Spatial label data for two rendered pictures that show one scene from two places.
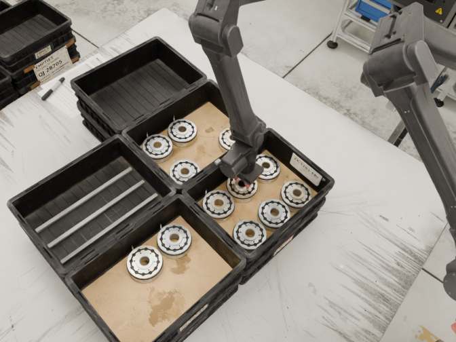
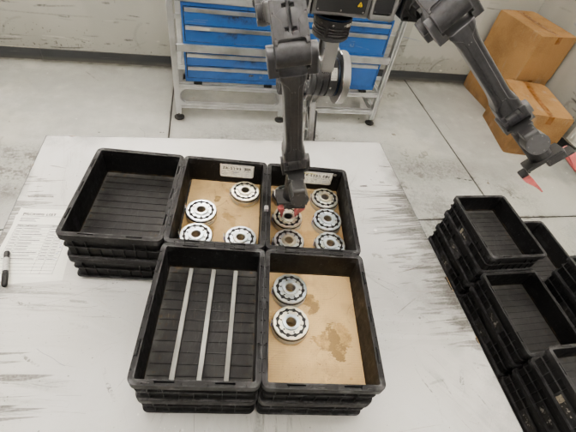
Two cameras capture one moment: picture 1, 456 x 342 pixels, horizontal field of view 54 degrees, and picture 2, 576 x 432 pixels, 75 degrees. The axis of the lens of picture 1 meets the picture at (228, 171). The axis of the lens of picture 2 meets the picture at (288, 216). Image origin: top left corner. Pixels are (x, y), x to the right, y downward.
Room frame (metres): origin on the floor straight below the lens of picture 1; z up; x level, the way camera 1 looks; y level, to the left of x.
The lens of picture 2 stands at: (0.20, 0.62, 1.83)
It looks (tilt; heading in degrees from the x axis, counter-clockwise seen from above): 47 degrees down; 311
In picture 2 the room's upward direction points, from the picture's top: 11 degrees clockwise
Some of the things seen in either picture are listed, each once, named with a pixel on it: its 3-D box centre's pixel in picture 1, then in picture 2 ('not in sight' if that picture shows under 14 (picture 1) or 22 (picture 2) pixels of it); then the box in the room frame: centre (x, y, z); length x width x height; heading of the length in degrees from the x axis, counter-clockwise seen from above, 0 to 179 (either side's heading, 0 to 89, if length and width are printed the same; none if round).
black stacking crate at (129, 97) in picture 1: (141, 91); (130, 203); (1.13, 0.36, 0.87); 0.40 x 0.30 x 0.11; 141
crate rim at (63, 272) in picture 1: (94, 199); (206, 308); (0.63, 0.38, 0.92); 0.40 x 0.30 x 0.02; 141
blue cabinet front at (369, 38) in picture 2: not in sight; (339, 55); (2.00, -1.66, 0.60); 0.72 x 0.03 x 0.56; 58
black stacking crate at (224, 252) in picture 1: (159, 277); (315, 322); (0.44, 0.15, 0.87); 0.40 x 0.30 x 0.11; 141
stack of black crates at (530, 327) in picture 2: not in sight; (511, 326); (-0.01, -0.87, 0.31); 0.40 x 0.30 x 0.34; 148
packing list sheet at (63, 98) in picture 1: (84, 83); (36, 242); (1.28, 0.65, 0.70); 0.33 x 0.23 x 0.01; 148
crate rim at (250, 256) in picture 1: (259, 188); (309, 207); (0.75, -0.11, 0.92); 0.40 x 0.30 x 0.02; 141
